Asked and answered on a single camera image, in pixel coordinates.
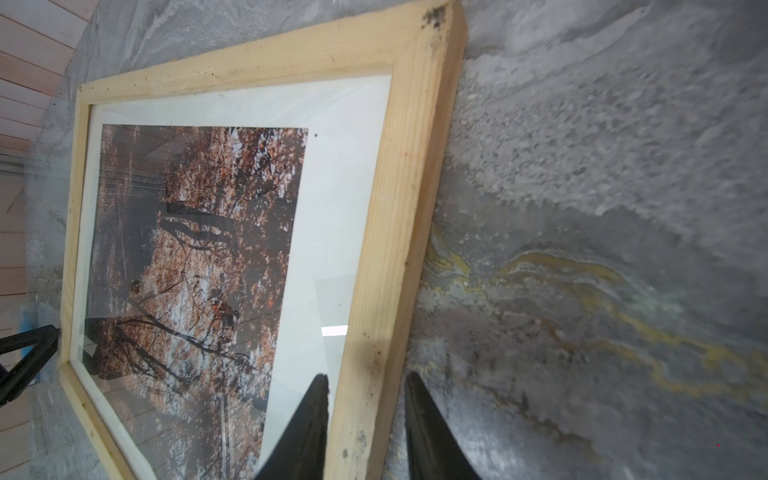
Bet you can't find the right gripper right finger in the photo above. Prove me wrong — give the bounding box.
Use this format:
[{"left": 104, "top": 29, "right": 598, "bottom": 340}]
[{"left": 404, "top": 372, "right": 480, "bottom": 480}]

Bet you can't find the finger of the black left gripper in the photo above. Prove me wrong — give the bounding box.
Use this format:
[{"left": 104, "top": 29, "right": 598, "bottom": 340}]
[{"left": 1, "top": 325, "right": 60, "bottom": 405}]

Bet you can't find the light wooden picture frame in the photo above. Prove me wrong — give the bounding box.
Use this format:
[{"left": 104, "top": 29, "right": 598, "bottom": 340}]
[{"left": 58, "top": 1, "right": 468, "bottom": 479}]

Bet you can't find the white picture mat board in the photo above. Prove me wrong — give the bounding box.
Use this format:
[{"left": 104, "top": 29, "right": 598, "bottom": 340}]
[{"left": 70, "top": 76, "right": 390, "bottom": 479}]

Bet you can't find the autumn forest photo print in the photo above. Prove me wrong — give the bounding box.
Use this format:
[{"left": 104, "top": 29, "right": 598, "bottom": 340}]
[{"left": 79, "top": 124, "right": 309, "bottom": 479}]

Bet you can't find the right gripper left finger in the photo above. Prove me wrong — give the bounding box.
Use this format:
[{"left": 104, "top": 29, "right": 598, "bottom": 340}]
[{"left": 255, "top": 374, "right": 329, "bottom": 480}]

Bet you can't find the pack of coloured highlighters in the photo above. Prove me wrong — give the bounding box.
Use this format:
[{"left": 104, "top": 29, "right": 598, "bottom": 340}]
[{"left": 20, "top": 302, "right": 38, "bottom": 359}]

